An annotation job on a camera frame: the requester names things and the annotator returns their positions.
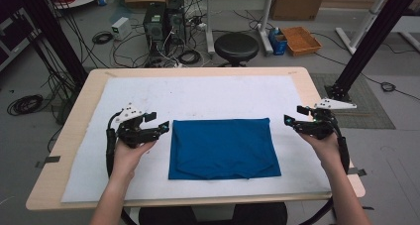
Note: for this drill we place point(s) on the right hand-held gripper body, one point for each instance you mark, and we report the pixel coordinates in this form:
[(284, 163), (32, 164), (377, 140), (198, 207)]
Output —
[(317, 127)]

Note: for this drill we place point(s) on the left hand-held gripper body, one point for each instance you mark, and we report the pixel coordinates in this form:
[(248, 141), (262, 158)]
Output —
[(133, 134)]

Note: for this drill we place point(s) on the blue t-shirt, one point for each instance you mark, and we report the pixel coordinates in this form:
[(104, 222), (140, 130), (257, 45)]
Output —
[(224, 149)]

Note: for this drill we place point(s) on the person's right hand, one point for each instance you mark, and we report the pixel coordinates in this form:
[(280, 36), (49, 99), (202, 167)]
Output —
[(325, 149)]

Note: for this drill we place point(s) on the person's left hand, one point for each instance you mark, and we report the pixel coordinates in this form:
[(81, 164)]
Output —
[(127, 159)]

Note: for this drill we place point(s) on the white felt mat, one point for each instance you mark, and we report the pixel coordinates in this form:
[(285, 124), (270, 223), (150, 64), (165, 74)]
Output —
[(204, 96)]

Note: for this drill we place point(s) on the grey floor mat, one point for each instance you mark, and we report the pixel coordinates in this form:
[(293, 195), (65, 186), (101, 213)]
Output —
[(373, 119)]

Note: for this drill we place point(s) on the black tape strip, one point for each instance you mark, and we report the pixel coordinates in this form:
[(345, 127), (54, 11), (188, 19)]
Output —
[(49, 159), (358, 171)]

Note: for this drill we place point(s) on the orange cardboard tray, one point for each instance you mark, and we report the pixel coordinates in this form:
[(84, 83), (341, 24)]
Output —
[(301, 40)]

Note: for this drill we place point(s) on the blue box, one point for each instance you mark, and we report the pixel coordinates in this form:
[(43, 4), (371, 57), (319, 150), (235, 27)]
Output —
[(278, 43)]

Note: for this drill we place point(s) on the black computer tower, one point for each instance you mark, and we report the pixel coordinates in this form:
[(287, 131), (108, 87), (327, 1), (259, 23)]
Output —
[(154, 30), (176, 23)]

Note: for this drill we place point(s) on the person's dark pants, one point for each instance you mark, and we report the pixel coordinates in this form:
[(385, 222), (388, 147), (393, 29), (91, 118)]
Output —
[(165, 217)]

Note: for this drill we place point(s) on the black round stool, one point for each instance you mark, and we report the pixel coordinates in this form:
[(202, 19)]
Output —
[(236, 46)]

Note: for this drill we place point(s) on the white power supply box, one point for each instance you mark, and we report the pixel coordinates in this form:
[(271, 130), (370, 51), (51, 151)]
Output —
[(121, 28)]

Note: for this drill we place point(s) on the white metal stand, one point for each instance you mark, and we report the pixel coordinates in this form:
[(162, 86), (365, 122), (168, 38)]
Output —
[(361, 23)]

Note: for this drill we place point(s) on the large brown cardboard box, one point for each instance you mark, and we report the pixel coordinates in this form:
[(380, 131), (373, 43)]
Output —
[(297, 3)]

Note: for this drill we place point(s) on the grey equipment rack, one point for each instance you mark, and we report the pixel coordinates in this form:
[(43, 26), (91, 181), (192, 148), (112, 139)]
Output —
[(13, 36)]

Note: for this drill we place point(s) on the black metal frame post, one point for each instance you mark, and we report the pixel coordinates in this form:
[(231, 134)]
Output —
[(56, 36), (373, 40)]

